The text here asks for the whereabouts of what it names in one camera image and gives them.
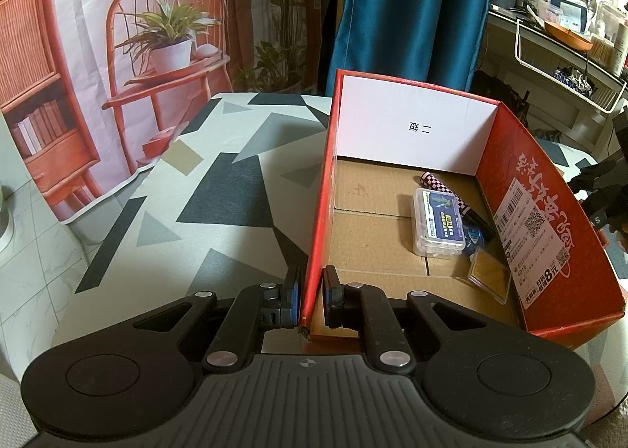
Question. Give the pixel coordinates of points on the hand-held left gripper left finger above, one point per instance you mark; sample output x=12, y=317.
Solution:
x=294, y=292

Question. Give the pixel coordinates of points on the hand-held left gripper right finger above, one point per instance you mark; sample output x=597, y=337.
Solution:
x=331, y=294

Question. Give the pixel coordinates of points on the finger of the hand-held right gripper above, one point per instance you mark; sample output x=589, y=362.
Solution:
x=603, y=210
x=596, y=175

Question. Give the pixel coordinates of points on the red cardboard box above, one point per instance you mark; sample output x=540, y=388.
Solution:
x=382, y=227

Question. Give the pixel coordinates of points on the clear case with blue label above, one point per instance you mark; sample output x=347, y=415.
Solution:
x=439, y=224

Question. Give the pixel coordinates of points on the small blue object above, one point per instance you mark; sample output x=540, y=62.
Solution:
x=477, y=237

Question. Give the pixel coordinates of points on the gold card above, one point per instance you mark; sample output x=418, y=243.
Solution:
x=485, y=276

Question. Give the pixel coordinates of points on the checkered tube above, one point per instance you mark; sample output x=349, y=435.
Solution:
x=441, y=185

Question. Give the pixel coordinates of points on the dark items in basket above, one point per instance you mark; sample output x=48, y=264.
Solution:
x=571, y=80

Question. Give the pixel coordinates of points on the cotton swab container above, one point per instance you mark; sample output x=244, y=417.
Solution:
x=603, y=53

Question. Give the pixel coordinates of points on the cluttered white shelf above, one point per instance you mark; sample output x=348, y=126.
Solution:
x=549, y=85

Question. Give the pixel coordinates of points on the orange tray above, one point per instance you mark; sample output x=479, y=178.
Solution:
x=569, y=35

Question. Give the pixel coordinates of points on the clear cosmetics organiser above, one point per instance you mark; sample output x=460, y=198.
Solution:
x=611, y=11

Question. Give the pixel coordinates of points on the patterned tablecloth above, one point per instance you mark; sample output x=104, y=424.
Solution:
x=196, y=212

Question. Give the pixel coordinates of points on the blue and white packet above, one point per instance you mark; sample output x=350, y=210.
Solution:
x=566, y=11

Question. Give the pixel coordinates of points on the teal curtain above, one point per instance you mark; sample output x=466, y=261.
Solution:
x=417, y=11

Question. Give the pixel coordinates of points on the printed backdrop cloth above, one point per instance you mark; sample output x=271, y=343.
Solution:
x=122, y=60

